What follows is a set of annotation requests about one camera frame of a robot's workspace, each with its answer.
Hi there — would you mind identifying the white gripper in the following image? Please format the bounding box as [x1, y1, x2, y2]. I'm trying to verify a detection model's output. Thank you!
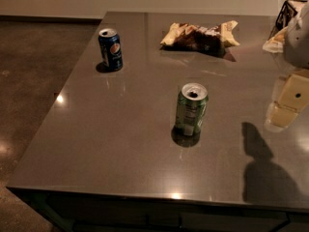
[265, 3, 309, 132]

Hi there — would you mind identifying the brown chip bag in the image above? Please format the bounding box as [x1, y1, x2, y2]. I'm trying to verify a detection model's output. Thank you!
[160, 20, 239, 56]

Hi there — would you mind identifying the yellow snack bag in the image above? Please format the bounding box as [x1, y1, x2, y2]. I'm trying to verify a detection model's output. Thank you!
[263, 27, 288, 53]

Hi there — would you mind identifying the green soda can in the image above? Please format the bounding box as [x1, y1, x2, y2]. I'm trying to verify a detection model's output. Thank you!
[175, 83, 209, 136]

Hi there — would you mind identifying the blue pepsi can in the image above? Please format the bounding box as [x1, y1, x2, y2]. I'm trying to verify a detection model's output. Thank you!
[98, 28, 123, 71]

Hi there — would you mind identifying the black wire basket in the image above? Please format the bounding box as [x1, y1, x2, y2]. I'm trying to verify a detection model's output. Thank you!
[269, 0, 309, 38]

